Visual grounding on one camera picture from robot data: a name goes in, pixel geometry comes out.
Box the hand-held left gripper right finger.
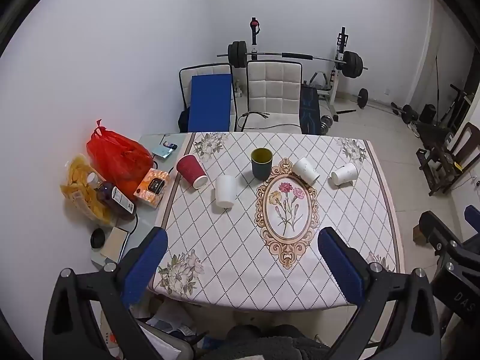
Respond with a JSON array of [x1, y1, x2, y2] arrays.
[[317, 227, 442, 360]]

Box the chrome dumbbell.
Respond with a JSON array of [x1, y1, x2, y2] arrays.
[[320, 115, 340, 136]]

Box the light blue phone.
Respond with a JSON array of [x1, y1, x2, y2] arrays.
[[152, 141, 177, 159]]

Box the black barbell with plates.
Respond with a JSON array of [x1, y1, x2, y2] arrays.
[[217, 41, 368, 80]]

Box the white barbell rack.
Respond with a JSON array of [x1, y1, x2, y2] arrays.
[[250, 17, 357, 115]]

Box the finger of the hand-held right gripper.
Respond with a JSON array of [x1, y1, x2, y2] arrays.
[[418, 211, 470, 259], [464, 204, 480, 234]]

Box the red plastic bag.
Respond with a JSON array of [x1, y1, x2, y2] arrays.
[[86, 119, 154, 201]]

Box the yellow snack bag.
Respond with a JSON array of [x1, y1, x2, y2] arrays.
[[61, 154, 113, 223]]

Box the dark glass bottle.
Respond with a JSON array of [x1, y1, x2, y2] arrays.
[[87, 172, 136, 219]]

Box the dark green cup yellow inside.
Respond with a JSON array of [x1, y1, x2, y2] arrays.
[[251, 148, 273, 181]]

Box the white padded chair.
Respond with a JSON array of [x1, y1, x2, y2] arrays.
[[237, 60, 304, 134], [178, 62, 238, 133]]

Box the floral diamond-pattern tablecloth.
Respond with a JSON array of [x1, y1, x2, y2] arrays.
[[148, 131, 408, 313]]

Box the black cable on chair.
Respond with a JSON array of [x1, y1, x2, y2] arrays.
[[237, 110, 271, 132]]

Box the red ribbed paper cup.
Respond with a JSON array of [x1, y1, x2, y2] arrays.
[[176, 154, 208, 190]]

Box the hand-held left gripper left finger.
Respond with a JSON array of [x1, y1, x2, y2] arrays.
[[44, 228, 196, 360]]

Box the blue board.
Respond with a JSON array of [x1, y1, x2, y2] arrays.
[[187, 74, 232, 133]]

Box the dark blue patterned bench pad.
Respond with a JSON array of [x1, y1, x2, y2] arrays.
[[299, 85, 322, 136]]

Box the white speckled cup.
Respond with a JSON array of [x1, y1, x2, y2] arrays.
[[330, 162, 359, 186], [292, 157, 320, 185]]

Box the pile of papers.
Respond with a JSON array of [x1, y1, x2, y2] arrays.
[[131, 296, 212, 360]]

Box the orange tissue box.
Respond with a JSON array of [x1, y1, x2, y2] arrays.
[[133, 168, 171, 209]]

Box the plain white cup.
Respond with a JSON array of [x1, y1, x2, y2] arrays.
[[215, 174, 238, 209]]

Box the beige notepad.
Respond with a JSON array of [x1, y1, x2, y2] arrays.
[[100, 226, 130, 262]]

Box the black speaker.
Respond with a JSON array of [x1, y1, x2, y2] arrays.
[[419, 104, 437, 124]]

